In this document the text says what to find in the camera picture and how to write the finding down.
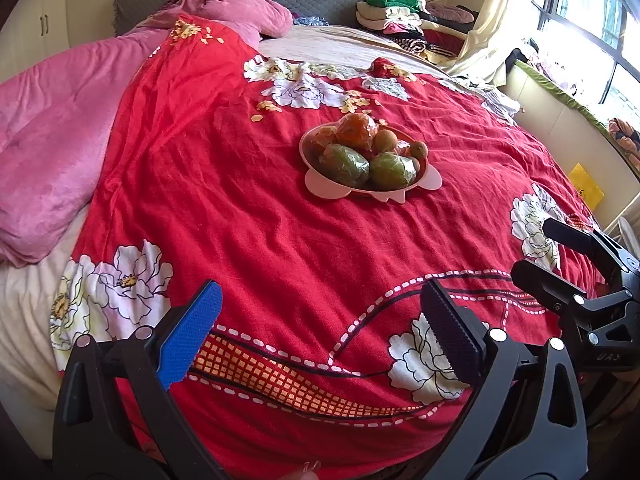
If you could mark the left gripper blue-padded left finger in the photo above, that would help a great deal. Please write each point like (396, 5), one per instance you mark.
(92, 434)

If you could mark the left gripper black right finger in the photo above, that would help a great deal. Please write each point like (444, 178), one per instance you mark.
(524, 417)

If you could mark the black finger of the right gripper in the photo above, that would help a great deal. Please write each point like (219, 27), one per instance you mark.
(550, 287)

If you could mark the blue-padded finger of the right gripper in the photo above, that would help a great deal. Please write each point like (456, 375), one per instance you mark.
(618, 267)

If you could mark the brown longan fruit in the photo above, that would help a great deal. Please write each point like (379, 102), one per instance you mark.
(385, 141)
(418, 150)
(416, 165)

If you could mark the orange tangerine large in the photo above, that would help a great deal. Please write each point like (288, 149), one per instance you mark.
(403, 148)

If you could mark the person's left hand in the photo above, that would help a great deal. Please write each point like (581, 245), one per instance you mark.
(309, 471)

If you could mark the yellow bag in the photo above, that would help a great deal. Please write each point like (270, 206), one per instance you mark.
(586, 187)

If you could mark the orange patterned cushion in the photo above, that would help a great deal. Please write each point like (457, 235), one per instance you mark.
(627, 138)

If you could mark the wrapped green fruit right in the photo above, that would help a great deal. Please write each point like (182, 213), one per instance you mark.
(390, 172)

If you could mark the wrapped green fruit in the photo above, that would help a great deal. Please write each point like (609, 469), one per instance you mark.
(390, 172)
(344, 165)

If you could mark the wrapped green fruit left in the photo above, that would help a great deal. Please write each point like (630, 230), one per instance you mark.
(344, 165)

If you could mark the pink footed fruit bowl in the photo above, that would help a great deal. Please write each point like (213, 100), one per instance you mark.
(318, 184)

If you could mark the red floral bedspread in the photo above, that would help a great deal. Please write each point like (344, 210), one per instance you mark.
(321, 352)

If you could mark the cream curtain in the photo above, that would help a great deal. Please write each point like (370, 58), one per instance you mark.
(500, 27)

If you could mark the pile of folded clothes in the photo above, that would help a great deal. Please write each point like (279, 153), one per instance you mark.
(425, 28)

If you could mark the pink plush blanket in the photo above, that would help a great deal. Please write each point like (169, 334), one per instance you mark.
(56, 118)

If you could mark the beige bed sheet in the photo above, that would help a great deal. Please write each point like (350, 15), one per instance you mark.
(342, 46)

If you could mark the white wardrobe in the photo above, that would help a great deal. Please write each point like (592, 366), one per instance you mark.
(35, 30)

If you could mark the pink pillow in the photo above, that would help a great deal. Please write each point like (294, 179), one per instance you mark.
(252, 20)

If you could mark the white wire rack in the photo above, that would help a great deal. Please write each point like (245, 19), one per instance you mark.
(628, 237)

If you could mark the window with dark frame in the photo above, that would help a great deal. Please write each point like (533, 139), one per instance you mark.
(590, 50)

